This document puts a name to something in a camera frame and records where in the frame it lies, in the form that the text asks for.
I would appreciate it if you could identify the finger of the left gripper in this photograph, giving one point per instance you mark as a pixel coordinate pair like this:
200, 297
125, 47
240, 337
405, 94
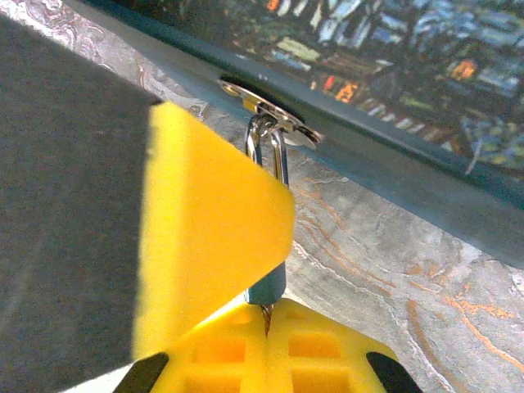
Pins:
204, 204

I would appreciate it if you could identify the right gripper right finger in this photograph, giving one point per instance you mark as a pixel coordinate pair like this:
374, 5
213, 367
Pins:
327, 356

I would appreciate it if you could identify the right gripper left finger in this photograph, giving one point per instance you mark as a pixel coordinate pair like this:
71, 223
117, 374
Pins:
217, 352

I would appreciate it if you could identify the small silver key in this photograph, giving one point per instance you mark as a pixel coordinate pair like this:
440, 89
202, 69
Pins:
267, 321

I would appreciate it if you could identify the silver box hasp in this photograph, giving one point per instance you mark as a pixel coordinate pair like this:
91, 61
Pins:
270, 110

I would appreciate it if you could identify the starry night print box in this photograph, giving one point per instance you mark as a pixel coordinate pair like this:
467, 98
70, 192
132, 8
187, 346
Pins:
389, 82

